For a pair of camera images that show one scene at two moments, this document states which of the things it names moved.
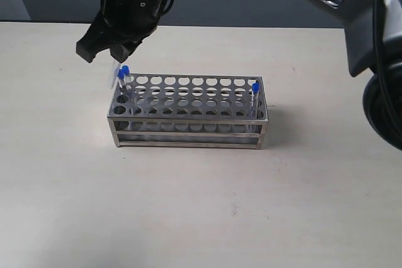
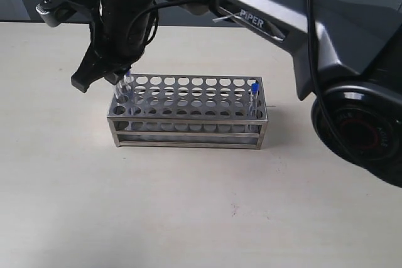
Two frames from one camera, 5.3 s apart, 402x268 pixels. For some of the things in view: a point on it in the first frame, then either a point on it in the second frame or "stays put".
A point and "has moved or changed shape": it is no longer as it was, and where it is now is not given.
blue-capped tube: x=115 y=76 has moved or changed shape
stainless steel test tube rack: x=190 y=111 stays put
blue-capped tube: x=122 y=73 has moved or changed shape
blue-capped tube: x=130 y=90 stays put
